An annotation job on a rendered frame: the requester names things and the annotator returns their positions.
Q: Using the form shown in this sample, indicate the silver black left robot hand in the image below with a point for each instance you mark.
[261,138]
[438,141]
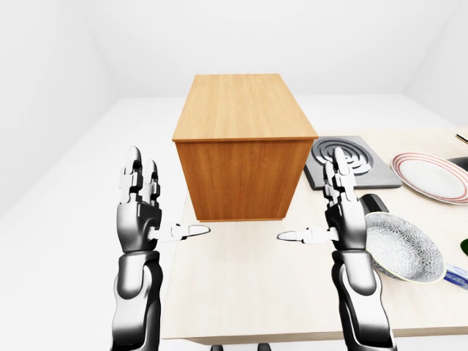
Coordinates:
[133,223]

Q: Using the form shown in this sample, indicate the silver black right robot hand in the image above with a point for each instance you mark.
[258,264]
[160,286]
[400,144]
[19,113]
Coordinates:
[347,226]

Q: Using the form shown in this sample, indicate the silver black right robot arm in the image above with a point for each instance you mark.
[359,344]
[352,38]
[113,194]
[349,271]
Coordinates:
[362,300]

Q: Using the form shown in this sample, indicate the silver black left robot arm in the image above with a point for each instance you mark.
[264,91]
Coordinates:
[137,303]

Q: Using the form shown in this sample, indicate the grey patterned bowl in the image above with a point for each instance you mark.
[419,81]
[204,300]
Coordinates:
[406,248]

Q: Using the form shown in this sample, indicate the wooden cabinet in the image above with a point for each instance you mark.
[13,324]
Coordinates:
[243,146]

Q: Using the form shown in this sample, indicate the flat dark stove plate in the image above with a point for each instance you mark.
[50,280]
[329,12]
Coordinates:
[362,162]

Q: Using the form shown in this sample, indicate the white plate with red rings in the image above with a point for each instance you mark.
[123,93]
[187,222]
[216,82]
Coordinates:
[431,175]

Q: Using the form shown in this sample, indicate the dark green object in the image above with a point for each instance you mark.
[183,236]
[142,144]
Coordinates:
[464,246]

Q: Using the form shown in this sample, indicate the blue white printed box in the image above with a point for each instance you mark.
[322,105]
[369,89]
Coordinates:
[457,275]

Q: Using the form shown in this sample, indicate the dark object with gold edge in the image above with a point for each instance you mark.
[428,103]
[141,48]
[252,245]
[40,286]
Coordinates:
[462,137]

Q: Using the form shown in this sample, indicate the small dark shape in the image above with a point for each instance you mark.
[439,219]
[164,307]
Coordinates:
[263,347]
[218,347]

